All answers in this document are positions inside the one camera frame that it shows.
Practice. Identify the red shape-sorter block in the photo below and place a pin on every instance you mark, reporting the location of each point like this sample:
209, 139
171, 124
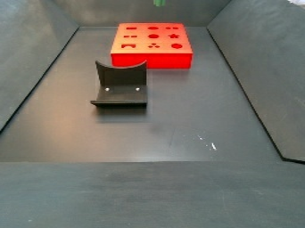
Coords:
158, 43

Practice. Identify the black curved holder stand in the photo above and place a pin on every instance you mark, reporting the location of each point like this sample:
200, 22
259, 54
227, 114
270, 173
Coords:
123, 85

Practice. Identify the green three-prong peg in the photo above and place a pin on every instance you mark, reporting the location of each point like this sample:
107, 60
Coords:
159, 2

